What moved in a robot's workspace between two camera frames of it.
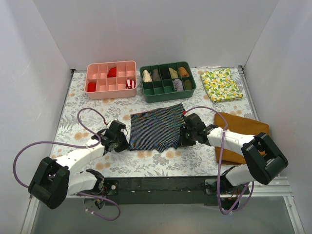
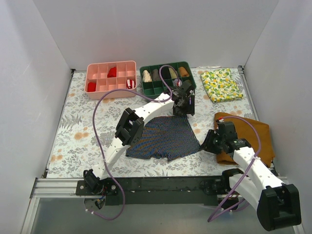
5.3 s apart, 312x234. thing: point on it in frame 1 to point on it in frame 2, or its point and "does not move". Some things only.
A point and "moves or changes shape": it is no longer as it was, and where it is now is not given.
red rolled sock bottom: x=91 y=87 does not move
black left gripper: x=122 y=142 to x=184 y=109
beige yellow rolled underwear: x=174 y=73 does not move
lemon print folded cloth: x=221 y=85 does not move
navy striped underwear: x=157 y=129 moves or changes shape
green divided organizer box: x=167 y=82 does not move
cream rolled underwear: x=146 y=76 does not move
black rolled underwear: x=165 y=73 does not move
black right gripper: x=184 y=136 to x=207 y=142
